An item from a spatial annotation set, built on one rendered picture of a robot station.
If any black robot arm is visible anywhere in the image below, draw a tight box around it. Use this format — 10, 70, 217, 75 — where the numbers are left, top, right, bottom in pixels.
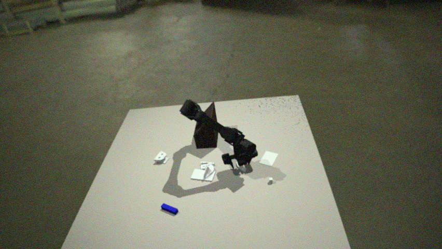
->
179, 99, 256, 166

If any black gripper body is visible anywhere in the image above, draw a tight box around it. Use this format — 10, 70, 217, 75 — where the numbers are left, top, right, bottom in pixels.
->
222, 147, 258, 165

